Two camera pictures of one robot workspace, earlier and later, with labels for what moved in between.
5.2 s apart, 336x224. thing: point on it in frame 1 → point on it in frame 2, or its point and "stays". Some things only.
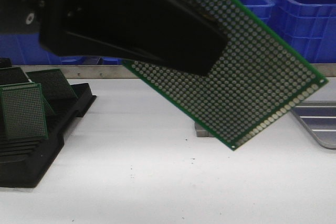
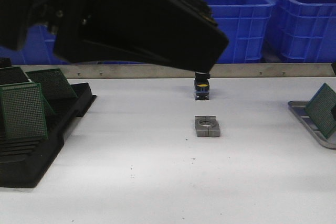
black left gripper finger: [145, 17] stays
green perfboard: [261, 75] → [319, 109]
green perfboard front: [24, 111] stays
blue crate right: [304, 14] stays
